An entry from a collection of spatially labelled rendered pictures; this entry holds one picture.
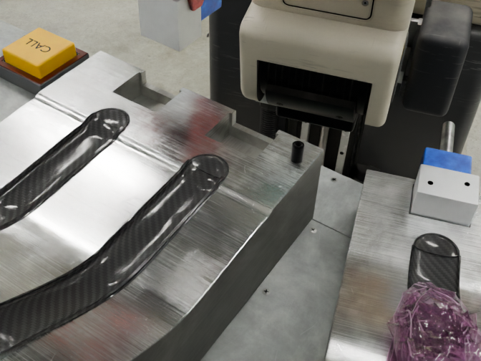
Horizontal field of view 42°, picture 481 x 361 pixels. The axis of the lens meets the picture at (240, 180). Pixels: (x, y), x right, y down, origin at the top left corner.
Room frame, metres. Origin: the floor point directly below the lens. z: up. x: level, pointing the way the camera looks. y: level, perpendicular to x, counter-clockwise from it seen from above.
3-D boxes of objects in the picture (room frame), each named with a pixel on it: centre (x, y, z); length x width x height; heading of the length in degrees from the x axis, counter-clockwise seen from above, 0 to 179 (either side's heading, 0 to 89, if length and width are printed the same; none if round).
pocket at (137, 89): (0.48, 0.09, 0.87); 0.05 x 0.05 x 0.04; 58
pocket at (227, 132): (0.43, 0.00, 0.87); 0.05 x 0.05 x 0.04; 58
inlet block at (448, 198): (0.43, -0.19, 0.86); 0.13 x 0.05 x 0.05; 165
